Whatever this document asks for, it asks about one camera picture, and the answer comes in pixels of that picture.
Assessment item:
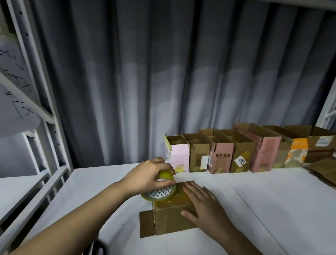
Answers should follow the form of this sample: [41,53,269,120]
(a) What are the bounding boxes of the person's left forearm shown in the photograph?
[10,182,132,255]

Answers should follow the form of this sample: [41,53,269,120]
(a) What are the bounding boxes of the person's left hand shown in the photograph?
[118,157,177,198]

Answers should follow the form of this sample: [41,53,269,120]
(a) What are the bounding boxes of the brown box with white label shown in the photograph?
[181,132,212,173]

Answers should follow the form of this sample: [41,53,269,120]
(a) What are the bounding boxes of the pink lettered cardboard box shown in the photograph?
[199,128,235,174]
[233,122,283,173]

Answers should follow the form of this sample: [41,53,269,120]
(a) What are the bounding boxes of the yellow tape roll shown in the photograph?
[140,169,177,203]

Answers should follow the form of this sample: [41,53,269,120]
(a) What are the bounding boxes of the taped brown cardboard box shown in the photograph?
[139,180,203,239]

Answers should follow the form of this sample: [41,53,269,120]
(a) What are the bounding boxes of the brown box with 7020 sticker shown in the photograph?
[219,129,257,174]

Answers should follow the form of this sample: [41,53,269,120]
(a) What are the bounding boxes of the pile of cardboard boxes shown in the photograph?
[307,157,336,189]

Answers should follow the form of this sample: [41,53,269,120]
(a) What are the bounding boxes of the handwritten paper sheet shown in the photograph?
[0,32,40,101]
[0,87,43,138]

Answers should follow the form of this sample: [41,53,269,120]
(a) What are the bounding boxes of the person's right hand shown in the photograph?
[180,181,237,244]

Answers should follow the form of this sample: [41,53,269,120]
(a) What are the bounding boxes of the pink and yellow printed box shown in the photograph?
[163,133,191,173]

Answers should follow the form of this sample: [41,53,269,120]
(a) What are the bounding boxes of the orange and white carton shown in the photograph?
[285,138,309,168]

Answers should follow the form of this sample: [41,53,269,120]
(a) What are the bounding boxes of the printed brown cardboard box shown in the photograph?
[284,124,336,164]

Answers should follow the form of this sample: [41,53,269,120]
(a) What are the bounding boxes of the small brown labelled carton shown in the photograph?
[262,125,293,169]

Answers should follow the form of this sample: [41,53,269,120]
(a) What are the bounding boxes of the black scissors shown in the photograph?
[86,237,108,255]

